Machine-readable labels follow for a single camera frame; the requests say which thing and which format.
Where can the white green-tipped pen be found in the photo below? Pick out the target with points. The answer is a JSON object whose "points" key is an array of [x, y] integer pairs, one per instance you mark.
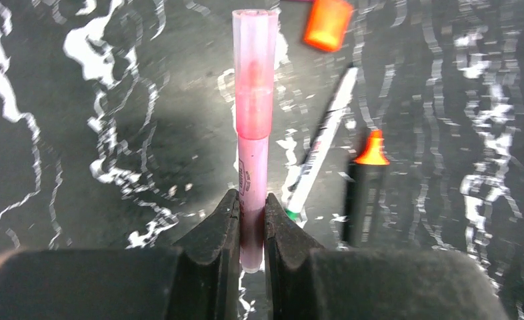
{"points": [[321, 143]]}

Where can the orange highlighter cap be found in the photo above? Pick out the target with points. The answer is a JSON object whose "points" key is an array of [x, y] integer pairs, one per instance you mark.
{"points": [[327, 24]]}

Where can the black orange highlighter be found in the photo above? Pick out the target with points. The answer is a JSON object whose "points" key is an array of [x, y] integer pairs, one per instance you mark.
{"points": [[362, 209]]}

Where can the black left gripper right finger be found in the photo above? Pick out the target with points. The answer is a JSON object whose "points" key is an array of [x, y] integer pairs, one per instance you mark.
{"points": [[289, 287]]}

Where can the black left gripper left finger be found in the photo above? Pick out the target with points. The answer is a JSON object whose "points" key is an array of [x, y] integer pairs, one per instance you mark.
{"points": [[205, 284]]}

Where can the pink marker pen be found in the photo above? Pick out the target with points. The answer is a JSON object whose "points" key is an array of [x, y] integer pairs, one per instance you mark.
{"points": [[254, 41]]}

